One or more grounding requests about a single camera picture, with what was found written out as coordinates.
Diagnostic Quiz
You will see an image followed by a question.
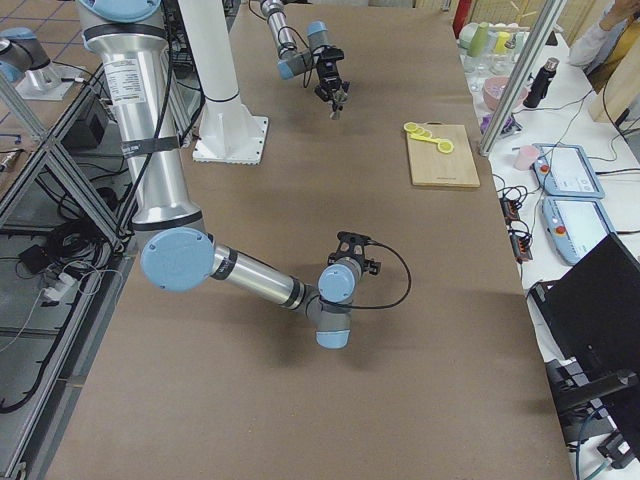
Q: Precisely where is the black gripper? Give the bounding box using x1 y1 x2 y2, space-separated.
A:
327 252 381 275
314 46 349 118

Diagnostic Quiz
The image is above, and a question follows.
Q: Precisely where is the steel jigger measuring cup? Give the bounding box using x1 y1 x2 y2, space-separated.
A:
330 99 344 120

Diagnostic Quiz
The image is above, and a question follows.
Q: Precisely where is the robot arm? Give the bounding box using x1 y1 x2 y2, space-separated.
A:
77 1 379 349
248 0 350 120

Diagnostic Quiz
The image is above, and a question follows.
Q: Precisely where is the green cup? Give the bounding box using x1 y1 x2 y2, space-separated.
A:
467 22 490 58

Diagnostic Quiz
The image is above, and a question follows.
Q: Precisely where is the pink plastic cup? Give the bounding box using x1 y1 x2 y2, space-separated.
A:
513 145 540 171

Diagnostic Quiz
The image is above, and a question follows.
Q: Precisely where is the wooden cutting board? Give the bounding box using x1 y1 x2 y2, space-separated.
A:
403 122 480 188

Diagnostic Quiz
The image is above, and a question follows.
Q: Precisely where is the pink bowl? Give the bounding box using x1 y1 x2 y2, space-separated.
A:
482 76 529 111

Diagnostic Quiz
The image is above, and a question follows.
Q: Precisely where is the purple cloth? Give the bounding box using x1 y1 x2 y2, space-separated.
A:
480 113 522 136

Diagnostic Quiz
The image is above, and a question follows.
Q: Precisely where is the black thermos bottle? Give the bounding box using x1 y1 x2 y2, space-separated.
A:
523 57 559 109

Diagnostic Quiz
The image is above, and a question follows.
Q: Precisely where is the near teach pendant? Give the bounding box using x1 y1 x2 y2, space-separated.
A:
542 196 616 266

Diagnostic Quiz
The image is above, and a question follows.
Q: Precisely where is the teach pendant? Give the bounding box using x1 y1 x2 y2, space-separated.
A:
532 143 605 199
542 196 616 266

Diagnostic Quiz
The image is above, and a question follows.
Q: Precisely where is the far teach pendant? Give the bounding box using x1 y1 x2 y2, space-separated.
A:
532 143 605 199

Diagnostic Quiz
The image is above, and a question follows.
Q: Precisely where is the black laptop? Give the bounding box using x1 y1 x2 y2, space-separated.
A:
530 234 639 454

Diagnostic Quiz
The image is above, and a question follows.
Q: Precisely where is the person in background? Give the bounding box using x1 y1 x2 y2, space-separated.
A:
568 0 639 93

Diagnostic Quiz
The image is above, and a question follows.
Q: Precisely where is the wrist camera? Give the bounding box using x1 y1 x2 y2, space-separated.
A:
336 231 371 258

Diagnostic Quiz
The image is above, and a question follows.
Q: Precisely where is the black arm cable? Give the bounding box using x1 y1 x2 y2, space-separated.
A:
319 239 413 311

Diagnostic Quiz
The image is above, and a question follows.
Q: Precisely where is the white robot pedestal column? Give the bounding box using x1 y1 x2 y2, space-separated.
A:
179 0 242 132

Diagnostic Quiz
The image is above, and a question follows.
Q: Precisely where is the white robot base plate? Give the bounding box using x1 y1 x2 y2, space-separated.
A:
193 114 269 165

